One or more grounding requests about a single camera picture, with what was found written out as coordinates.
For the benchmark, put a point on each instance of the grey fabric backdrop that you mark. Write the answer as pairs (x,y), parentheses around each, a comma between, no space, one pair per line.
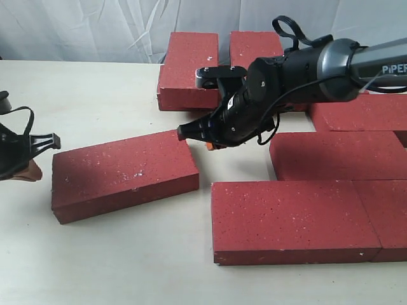
(138,31)

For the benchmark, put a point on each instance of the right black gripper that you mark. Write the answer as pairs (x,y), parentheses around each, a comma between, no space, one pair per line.
(243,115)

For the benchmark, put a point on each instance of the front large red brick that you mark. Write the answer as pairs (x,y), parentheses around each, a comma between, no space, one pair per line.
(290,222)

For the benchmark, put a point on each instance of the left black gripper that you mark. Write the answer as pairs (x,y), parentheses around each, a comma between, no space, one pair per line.
(16,150)

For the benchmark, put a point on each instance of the right grey Piper arm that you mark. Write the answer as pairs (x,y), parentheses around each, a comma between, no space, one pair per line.
(336,71)

